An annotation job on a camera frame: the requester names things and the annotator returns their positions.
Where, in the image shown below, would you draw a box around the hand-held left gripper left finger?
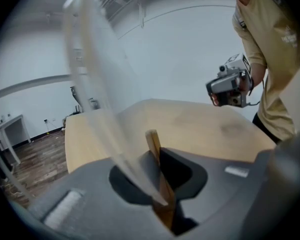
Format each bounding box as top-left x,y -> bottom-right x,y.
27,150 -> 172,240

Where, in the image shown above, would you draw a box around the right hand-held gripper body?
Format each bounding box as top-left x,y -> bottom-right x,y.
217,53 -> 253,108

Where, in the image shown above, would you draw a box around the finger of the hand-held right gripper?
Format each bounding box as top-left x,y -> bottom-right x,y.
205,73 -> 241,95

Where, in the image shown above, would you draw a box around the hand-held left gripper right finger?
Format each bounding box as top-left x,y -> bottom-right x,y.
159,146 -> 269,235

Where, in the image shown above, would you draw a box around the clear plastic bag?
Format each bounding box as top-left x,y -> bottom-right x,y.
61,0 -> 178,231

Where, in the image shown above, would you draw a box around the person's right forearm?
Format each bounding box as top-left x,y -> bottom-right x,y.
249,62 -> 267,87

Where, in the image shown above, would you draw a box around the person's right hand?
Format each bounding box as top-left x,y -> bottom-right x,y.
210,75 -> 253,107

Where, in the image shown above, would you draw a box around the light wooden table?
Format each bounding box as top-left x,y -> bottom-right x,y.
64,98 -> 278,175

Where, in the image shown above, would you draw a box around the black trousers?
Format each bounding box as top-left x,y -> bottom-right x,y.
251,112 -> 283,145

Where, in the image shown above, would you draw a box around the white desk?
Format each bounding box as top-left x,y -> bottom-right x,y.
0,135 -> 34,205
0,113 -> 32,165

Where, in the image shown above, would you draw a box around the dark wrist strap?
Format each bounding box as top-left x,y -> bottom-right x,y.
248,76 -> 256,96

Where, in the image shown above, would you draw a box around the white wall conduit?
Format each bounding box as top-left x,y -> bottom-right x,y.
0,72 -> 89,100

